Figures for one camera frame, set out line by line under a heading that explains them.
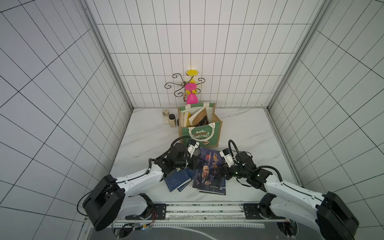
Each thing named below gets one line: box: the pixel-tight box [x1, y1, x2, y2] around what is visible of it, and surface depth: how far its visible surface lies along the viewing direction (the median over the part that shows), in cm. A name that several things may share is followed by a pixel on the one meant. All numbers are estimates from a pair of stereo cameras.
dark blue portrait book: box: [192, 147, 226, 191], surface depth 77 cm
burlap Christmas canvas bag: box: [178, 102, 223, 148], surface depth 91 cm
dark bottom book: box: [188, 107, 207, 127], surface depth 91 cm
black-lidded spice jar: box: [169, 113, 177, 128], surface depth 105 cm
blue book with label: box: [164, 169, 191, 192], surface depth 81 cm
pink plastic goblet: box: [185, 83, 199, 104], surface depth 95 cm
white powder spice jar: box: [162, 109, 170, 125], surface depth 106 cm
